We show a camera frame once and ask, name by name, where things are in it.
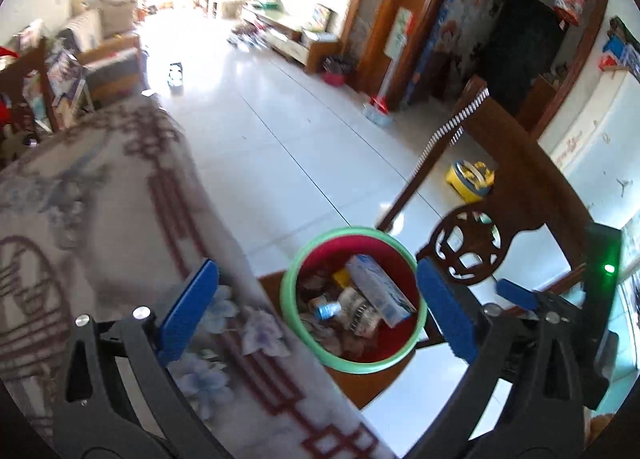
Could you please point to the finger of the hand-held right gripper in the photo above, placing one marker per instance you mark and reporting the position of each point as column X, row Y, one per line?
column 517, row 294

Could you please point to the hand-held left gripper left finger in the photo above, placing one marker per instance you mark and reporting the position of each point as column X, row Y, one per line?
column 187, row 309

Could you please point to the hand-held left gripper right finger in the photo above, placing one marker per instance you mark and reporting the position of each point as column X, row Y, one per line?
column 440, row 309

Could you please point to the red bin green rim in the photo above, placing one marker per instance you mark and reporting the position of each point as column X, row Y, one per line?
column 400, row 271

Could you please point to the blue white milk carton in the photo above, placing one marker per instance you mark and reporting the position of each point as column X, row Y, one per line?
column 380, row 289

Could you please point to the printed paper cup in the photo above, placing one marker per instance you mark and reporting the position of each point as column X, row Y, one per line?
column 357, row 311

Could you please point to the small bottle blue cap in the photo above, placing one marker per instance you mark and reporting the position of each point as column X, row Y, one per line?
column 327, row 310

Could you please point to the yellow toy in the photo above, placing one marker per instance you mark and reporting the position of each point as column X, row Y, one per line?
column 470, row 184

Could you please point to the carved wooden dining chair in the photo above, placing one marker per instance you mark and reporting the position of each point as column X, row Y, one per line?
column 500, row 149
column 42, row 79

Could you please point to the white dustpan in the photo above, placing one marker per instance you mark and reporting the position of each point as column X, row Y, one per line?
column 379, row 114

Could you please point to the small black stool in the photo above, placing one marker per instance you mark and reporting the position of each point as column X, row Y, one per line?
column 176, row 76

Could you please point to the blue red box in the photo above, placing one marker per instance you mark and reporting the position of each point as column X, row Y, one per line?
column 620, row 56

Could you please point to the wooden sofa with cushions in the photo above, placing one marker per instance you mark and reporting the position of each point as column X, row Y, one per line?
column 110, row 69

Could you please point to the small red waste bin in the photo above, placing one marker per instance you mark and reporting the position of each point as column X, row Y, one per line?
column 336, row 76

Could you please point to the white storage rack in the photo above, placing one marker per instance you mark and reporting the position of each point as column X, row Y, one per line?
column 65, row 74

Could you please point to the television cabinet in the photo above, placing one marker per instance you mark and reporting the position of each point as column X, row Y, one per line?
column 300, row 46

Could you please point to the printed door curtain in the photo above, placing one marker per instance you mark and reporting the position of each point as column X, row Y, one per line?
column 460, row 14

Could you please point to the framed geometric picture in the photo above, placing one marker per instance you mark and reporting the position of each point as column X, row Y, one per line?
column 321, row 19

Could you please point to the white plush toy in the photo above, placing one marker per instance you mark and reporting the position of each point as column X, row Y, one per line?
column 77, row 1

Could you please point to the flower wall picture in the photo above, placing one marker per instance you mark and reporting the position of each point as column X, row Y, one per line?
column 399, row 34

